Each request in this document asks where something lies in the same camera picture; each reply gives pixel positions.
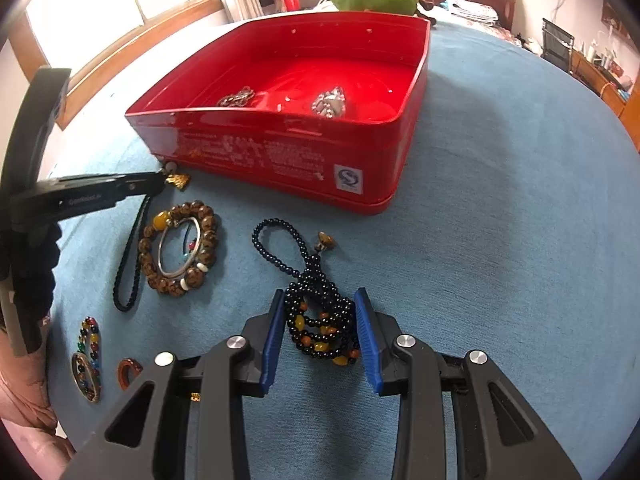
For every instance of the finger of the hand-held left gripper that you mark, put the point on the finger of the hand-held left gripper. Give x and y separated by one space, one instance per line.
147 183

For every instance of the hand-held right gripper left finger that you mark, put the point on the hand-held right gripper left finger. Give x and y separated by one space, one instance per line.
272 341

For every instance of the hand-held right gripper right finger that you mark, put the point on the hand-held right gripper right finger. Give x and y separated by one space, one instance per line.
367 346

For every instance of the silver bangle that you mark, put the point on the silver bangle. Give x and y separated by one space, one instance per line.
160 252

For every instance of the red tin box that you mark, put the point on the red tin box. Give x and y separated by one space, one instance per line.
280 160

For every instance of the gold bangle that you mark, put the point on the gold bangle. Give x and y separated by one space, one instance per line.
75 370

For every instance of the blue blanket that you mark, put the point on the blue blanket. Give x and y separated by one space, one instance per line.
500 210

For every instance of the silver metal watch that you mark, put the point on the silver metal watch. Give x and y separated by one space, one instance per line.
330 104

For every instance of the person's pink clothing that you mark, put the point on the person's pink clothing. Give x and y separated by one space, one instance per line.
25 435

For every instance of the printed bedding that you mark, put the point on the printed bedding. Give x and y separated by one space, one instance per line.
472 10

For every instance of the wooden desk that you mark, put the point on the wooden desk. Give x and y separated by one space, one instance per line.
600 80

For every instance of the black chair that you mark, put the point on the black chair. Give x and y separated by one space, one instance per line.
557 42

